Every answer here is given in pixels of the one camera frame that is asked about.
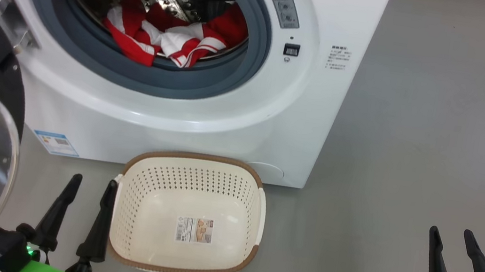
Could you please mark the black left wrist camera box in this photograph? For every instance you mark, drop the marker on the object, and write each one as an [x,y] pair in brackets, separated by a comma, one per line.
[1,249]

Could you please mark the printed product label sticker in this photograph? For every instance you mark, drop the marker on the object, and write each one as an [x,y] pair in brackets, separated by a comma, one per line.
[194,230]

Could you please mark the cream laundry basket brown rim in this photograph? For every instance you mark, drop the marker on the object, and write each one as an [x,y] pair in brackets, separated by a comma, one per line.
[155,218]

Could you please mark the blue energy label sticker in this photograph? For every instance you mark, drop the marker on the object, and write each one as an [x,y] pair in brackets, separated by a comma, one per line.
[56,144]

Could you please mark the red and white garment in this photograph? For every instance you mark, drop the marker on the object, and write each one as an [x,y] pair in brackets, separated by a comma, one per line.
[133,35]

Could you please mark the round white filter cover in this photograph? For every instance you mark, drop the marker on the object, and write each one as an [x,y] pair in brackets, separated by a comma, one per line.
[268,172]

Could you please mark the grey warning label plate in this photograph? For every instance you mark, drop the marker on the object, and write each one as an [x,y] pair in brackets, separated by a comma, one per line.
[282,3]

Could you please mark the white washing machine body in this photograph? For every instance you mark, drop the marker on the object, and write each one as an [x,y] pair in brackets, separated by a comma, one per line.
[176,136]

